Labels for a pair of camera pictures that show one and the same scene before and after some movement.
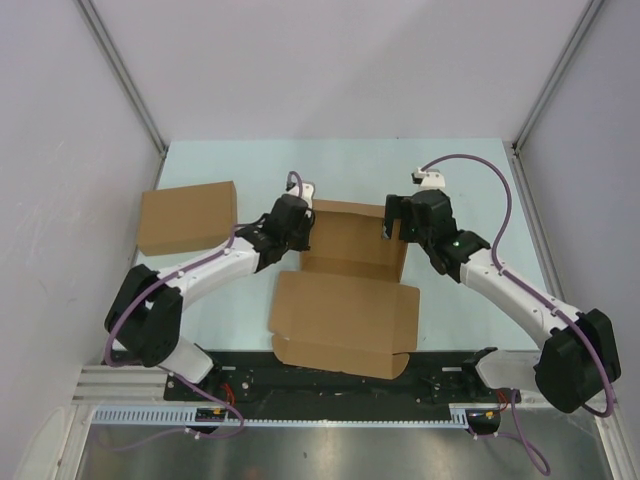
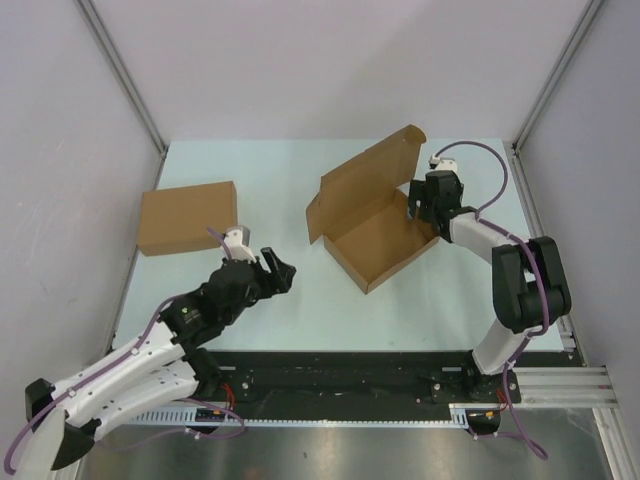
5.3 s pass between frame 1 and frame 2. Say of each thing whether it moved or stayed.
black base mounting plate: stayed
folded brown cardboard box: stayed
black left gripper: moved
